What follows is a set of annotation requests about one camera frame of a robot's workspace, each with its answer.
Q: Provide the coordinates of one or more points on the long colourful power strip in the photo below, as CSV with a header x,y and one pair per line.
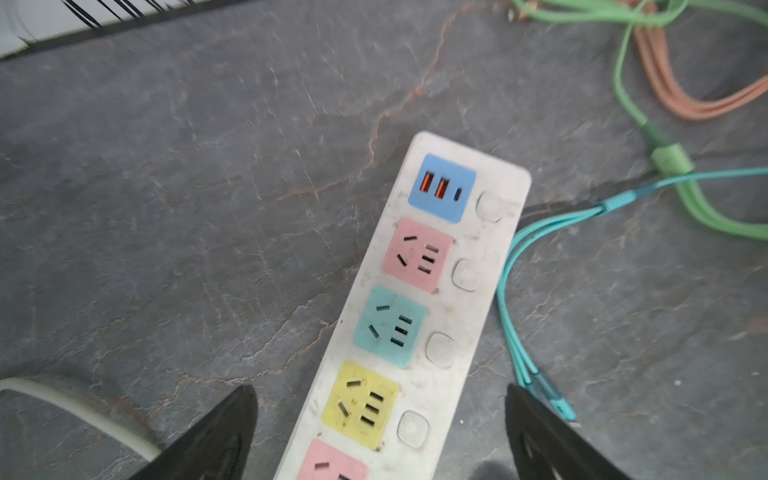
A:
x,y
384,397

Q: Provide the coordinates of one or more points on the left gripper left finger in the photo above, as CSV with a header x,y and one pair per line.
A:
x,y
216,447

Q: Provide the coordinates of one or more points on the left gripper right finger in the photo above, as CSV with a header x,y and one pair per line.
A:
x,y
545,447

